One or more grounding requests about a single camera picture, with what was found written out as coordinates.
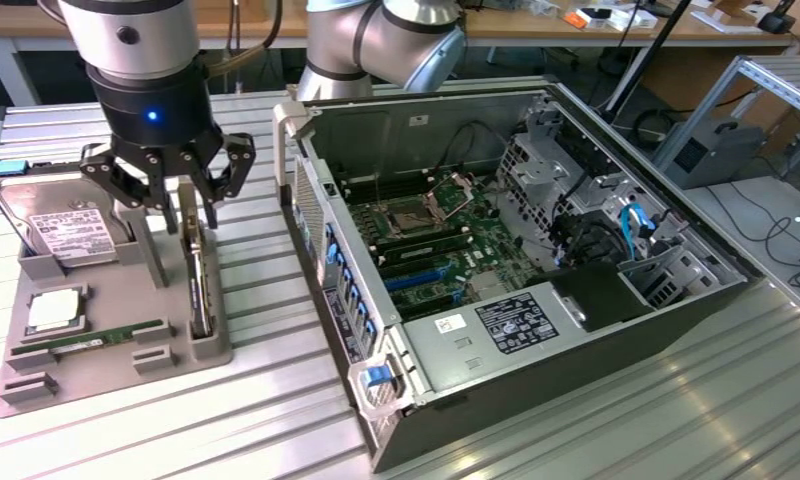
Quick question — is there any black plastic duct cover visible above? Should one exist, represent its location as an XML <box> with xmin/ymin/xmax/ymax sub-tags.
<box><xmin>525</xmin><ymin>262</ymin><xmax>655</xmax><ymax>334</ymax></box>

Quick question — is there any silver CPU chip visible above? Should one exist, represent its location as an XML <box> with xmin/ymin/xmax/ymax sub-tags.
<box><xmin>25</xmin><ymin>289</ymin><xmax>88</xmax><ymax>334</ymax></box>

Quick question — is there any black wire bundle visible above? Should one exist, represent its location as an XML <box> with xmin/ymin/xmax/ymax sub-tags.
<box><xmin>547</xmin><ymin>208</ymin><xmax>627</xmax><ymax>266</ymax></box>

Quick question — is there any open metal socket cover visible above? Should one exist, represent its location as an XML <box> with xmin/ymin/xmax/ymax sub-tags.
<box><xmin>423</xmin><ymin>172</ymin><xmax>475</xmax><ymax>221</ymax></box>

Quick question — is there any black desk device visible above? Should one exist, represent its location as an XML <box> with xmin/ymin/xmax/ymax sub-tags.
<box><xmin>756</xmin><ymin>0</ymin><xmax>800</xmax><ymax>35</ymax></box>

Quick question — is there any grey box appliance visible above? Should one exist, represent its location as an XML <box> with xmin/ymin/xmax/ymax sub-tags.
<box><xmin>663</xmin><ymin>119</ymin><xmax>766</xmax><ymax>190</ymax></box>

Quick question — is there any silver disk bay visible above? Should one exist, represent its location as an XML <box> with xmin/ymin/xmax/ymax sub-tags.
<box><xmin>616</xmin><ymin>244</ymin><xmax>732</xmax><ymax>310</ymax></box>

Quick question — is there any green graphics card black fan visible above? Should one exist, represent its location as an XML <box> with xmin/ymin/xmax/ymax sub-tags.
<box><xmin>180</xmin><ymin>199</ymin><xmax>218</xmax><ymax>346</ymax></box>

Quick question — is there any flat cardboard box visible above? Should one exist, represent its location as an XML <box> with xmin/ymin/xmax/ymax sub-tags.
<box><xmin>690</xmin><ymin>0</ymin><xmax>766</xmax><ymax>35</ymax></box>

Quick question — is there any silver hard disk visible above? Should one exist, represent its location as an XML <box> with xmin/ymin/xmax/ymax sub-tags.
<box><xmin>0</xmin><ymin>167</ymin><xmax>138</xmax><ymax>269</ymax></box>

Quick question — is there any blue disk carrier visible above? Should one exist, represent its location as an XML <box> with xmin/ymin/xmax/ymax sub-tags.
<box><xmin>0</xmin><ymin>153</ymin><xmax>122</xmax><ymax>211</ymax></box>

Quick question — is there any grey power supply unit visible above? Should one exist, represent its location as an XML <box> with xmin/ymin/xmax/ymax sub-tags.
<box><xmin>399</xmin><ymin>282</ymin><xmax>588</xmax><ymax>394</ymax></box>

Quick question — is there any blue expansion slot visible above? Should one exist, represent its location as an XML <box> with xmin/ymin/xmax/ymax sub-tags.
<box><xmin>383</xmin><ymin>269</ymin><xmax>445</xmax><ymax>292</ymax></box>

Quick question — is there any silver chipset heatsink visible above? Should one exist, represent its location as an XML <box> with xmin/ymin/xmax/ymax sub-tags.
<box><xmin>469</xmin><ymin>272</ymin><xmax>508</xmax><ymax>296</ymax></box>

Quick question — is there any green RAM stick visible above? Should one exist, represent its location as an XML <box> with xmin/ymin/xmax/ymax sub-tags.
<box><xmin>13</xmin><ymin>319</ymin><xmax>165</xmax><ymax>354</ymax></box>

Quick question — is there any CPU socket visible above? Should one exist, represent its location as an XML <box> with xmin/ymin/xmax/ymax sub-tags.
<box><xmin>385</xmin><ymin>202</ymin><xmax>435</xmax><ymax>234</ymax></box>

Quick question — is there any black tripod pole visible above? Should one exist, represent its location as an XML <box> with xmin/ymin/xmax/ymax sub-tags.
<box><xmin>603</xmin><ymin>0</ymin><xmax>695</xmax><ymax>114</ymax></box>

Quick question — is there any open black PC case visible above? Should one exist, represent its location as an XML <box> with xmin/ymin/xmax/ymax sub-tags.
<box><xmin>271</xmin><ymin>82</ymin><xmax>768</xmax><ymax>474</ymax></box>

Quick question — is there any aluminium profile frame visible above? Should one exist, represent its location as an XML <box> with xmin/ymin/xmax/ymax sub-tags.
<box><xmin>649</xmin><ymin>53</ymin><xmax>800</xmax><ymax>176</ymax></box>

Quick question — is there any wooden desk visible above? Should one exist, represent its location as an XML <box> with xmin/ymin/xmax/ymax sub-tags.
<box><xmin>0</xmin><ymin>0</ymin><xmax>800</xmax><ymax>106</ymax></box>

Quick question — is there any black labelled RAM stick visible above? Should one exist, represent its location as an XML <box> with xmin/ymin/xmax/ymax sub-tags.
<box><xmin>379</xmin><ymin>234</ymin><xmax>472</xmax><ymax>266</ymax></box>

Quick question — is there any grey parts rack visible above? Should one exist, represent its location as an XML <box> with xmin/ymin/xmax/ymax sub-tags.
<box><xmin>0</xmin><ymin>177</ymin><xmax>236</xmax><ymax>419</ymax></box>

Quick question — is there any white black electronics box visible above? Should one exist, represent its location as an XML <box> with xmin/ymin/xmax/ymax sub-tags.
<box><xmin>592</xmin><ymin>7</ymin><xmax>659</xmax><ymax>30</ymax></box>

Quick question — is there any perforated silver drive cage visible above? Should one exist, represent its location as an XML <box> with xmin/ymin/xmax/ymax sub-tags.
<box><xmin>496</xmin><ymin>130</ymin><xmax>579</xmax><ymax>229</ymax></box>

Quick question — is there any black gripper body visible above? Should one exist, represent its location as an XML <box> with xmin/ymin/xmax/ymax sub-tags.
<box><xmin>84</xmin><ymin>62</ymin><xmax>212</xmax><ymax>177</ymax></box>

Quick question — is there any blue data wire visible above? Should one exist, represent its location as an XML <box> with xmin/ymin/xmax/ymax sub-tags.
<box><xmin>617</xmin><ymin>197</ymin><xmax>655</xmax><ymax>261</ymax></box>

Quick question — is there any green motherboard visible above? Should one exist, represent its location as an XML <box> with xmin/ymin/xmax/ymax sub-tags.
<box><xmin>345</xmin><ymin>172</ymin><xmax>548</xmax><ymax>321</ymax></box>

